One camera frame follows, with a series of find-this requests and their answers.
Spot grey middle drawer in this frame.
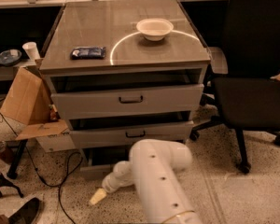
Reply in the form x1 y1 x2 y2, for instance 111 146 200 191
70 121 193 148

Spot brown cup on floor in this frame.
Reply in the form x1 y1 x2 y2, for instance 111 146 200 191
0 141 14 164

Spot white paper cup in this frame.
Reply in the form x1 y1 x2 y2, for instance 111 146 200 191
22 42 40 60

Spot white box under cardboard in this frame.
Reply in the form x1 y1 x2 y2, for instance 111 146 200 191
36 131 75 152

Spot blue snack packet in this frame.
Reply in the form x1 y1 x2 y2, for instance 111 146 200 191
70 47 105 60

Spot grey bottom drawer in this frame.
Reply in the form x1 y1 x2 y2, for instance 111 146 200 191
80 145 132 180

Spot black shoe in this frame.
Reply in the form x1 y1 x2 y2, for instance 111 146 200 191
8 198 41 224

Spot brown cardboard box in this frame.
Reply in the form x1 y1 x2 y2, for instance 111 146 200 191
0 67 67 140

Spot grey drawer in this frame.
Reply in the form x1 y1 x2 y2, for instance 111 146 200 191
80 145 132 180
51 84 203 119
70 121 193 148

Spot black office chair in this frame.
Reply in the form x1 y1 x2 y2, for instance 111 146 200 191
189 0 280 174

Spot dark blue plate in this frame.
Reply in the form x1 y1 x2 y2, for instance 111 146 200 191
0 49 21 67

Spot white paper bowl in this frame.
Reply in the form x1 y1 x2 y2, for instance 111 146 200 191
136 18 174 41

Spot black grabber tool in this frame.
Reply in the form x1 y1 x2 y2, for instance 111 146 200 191
0 171 23 198

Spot grey top drawer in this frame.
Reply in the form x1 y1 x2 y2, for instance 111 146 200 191
51 84 203 119

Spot grey three-drawer cabinet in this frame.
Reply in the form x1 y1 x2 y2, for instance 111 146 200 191
38 0 211 156

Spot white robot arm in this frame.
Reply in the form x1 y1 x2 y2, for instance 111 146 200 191
90 139 203 224

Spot black table leg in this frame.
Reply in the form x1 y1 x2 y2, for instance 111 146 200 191
7 139 27 179

